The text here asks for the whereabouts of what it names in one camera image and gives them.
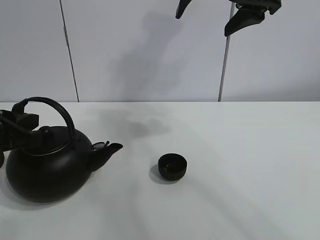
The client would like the black metal teapot kettle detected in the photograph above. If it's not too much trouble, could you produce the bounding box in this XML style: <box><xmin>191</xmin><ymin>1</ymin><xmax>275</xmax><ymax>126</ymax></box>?
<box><xmin>3</xmin><ymin>96</ymin><xmax>123</xmax><ymax>203</ymax></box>

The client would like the small black teacup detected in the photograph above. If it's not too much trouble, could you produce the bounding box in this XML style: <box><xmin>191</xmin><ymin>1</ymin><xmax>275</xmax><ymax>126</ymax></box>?
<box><xmin>157</xmin><ymin>153</ymin><xmax>188</xmax><ymax>182</ymax></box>

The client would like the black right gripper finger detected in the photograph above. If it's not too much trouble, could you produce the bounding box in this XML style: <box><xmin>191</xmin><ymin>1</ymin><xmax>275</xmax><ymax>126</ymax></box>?
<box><xmin>175</xmin><ymin>0</ymin><xmax>192</xmax><ymax>19</ymax></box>
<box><xmin>224</xmin><ymin>10</ymin><xmax>265</xmax><ymax>37</ymax></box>

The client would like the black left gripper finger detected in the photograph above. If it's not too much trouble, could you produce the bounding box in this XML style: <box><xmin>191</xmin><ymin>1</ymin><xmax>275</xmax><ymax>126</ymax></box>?
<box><xmin>11</xmin><ymin>111</ymin><xmax>39</xmax><ymax>130</ymax></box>

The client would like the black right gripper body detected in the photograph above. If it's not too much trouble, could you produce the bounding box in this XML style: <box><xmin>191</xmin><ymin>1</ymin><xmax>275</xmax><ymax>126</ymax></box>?
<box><xmin>230</xmin><ymin>0</ymin><xmax>282</xmax><ymax>15</ymax></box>

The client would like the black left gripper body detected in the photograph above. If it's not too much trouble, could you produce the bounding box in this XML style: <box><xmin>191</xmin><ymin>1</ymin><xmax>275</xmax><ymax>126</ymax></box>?
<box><xmin>0</xmin><ymin>109</ymin><xmax>48</xmax><ymax>166</ymax></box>

